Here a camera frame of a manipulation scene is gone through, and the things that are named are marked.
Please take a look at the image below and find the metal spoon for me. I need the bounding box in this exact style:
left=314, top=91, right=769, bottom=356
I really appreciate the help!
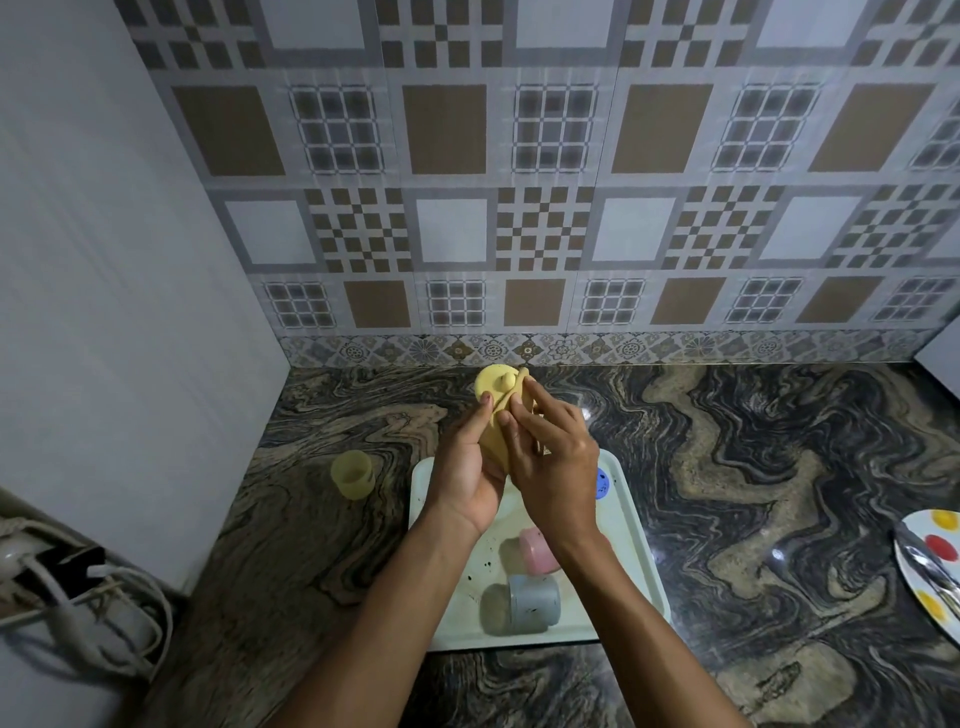
left=894, top=522, right=960, bottom=618

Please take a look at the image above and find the person's right hand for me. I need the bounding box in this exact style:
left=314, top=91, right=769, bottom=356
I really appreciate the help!
left=496, top=377, right=603, bottom=555

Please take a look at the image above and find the yellow plastic container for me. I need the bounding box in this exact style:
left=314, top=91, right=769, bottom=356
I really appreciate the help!
left=473, top=363, right=546, bottom=481

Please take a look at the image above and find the person's right forearm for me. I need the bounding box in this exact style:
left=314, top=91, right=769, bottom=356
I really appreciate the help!
left=553, top=531, right=753, bottom=728

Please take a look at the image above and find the person's left hand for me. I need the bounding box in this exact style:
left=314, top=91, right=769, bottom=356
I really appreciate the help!
left=423, top=392, right=508, bottom=539

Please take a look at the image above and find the grey-blue plastic container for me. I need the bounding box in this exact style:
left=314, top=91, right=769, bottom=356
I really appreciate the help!
left=480, top=574, right=562, bottom=636

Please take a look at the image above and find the white polka dot plate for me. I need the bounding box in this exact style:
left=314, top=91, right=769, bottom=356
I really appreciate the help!
left=894, top=509, right=960, bottom=646

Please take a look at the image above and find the pink plastic container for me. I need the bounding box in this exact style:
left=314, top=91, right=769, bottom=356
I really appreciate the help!
left=519, top=527, right=562, bottom=577

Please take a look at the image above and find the yellow plastic cup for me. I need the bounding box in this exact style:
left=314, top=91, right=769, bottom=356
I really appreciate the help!
left=330, top=450, right=375, bottom=501

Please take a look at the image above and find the white cable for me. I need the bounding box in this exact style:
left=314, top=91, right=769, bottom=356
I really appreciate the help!
left=0, top=555, right=175, bottom=684

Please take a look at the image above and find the white plastic tray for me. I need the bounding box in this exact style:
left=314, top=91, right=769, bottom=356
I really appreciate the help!
left=407, top=448, right=672, bottom=652

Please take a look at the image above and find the person's left forearm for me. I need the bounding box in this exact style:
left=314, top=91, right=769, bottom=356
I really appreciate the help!
left=268, top=501, right=481, bottom=728

